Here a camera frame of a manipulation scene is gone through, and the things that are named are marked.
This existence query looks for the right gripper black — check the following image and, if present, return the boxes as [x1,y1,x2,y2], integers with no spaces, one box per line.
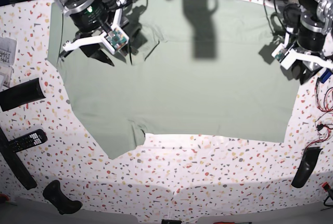
[65,0,138,67]

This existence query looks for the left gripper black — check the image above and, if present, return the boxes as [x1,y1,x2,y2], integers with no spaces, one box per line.
[291,20,326,85]

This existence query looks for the light green T-shirt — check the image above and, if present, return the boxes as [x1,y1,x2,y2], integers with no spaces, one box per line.
[48,0,299,159]

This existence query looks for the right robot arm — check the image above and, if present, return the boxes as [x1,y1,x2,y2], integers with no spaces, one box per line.
[54,0,134,65]

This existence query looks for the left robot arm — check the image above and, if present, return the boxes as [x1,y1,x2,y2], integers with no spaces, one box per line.
[272,0,332,84]

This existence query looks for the blue plastic clamp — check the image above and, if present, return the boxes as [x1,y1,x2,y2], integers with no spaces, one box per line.
[320,69,332,83]

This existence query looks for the black curved pad right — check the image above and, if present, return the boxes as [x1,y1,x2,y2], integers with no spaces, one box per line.
[291,147,322,189]

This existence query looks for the clear plastic parts box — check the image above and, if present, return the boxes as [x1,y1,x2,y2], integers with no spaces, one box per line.
[0,37,17,66]

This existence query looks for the small clear plastic container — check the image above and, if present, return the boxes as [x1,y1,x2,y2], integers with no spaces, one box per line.
[0,65,13,88]

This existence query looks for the black remote control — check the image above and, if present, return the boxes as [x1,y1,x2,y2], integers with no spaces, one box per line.
[8,129,47,153]

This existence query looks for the red connector bottom right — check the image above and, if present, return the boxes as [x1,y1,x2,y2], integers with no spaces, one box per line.
[322,182,330,191]

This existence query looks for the long black bar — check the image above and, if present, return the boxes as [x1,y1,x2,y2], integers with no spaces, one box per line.
[1,129,37,190]

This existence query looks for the black game controller grip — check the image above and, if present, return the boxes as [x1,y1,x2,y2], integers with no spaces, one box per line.
[43,180,83,215]

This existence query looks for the black small tool bottom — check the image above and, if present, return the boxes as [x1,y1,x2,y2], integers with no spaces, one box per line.
[161,219,182,224]

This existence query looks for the red object bottom left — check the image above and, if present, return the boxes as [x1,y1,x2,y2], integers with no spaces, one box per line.
[0,194,9,202]

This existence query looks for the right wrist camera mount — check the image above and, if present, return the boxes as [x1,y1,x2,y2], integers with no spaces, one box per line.
[63,0,130,54]

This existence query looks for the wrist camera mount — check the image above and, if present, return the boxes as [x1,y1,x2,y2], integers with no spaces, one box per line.
[271,32,332,71]
[63,0,130,54]

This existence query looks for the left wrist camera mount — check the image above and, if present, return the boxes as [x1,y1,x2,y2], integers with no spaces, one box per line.
[271,32,332,71]

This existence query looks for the red and black wires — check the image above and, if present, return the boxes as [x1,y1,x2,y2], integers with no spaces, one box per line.
[303,78,333,154]

